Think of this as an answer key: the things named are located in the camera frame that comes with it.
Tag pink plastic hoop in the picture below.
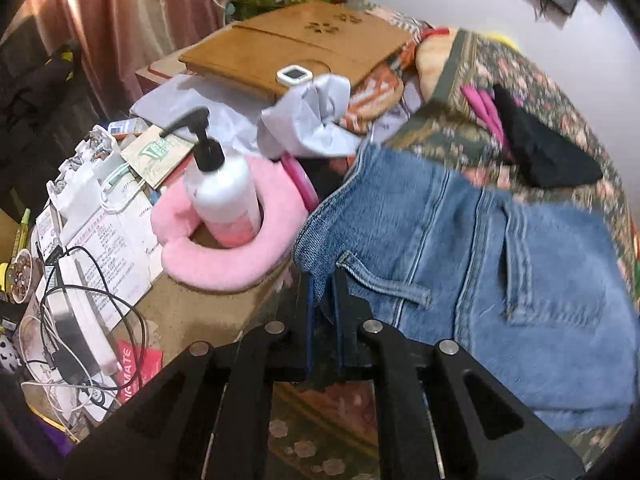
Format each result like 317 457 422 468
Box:
280 154 321 213

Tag pink plush cushion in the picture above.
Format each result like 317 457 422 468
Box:
150 155 311 293

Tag small white clock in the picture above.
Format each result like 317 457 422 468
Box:
276 65 314 86

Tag pale grey sheet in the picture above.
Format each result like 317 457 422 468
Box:
130 74 281 151

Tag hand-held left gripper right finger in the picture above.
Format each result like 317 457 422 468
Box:
332 269 587 480

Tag dark clothing pile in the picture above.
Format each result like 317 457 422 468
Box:
0 40 101 211

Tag dark floral blanket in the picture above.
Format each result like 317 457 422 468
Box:
267 27 640 480

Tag white pink pump bottle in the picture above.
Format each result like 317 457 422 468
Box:
159 106 263 250

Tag white printed paper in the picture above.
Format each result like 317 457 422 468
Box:
37 200 163 321

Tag magenta cloth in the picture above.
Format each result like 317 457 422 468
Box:
460 85 516 161

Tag wooden lap desk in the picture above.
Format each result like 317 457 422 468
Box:
178 1 416 103

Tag red packet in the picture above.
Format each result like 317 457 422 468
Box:
116 340 163 406

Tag orange striped quilt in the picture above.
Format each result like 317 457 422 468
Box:
340 2 451 133

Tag black cloth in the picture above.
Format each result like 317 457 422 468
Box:
492 84 604 188

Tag brown envelope with green print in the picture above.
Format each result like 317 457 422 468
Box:
120 125 196 191

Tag white plastic packaging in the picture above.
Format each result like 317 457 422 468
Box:
47 125 121 231

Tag white power strip with cables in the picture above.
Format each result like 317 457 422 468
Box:
40 245 148 391

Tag yellow marker pen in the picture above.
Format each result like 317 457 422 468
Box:
15 208 32 256

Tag blue denim pants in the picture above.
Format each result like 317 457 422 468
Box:
292 142 640 433

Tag pink striped curtain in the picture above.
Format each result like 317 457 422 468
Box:
0 0 236 111

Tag white charging cable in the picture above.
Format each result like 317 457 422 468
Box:
100 165 151 216

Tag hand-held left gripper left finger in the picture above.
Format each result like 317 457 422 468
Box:
64 270 317 480

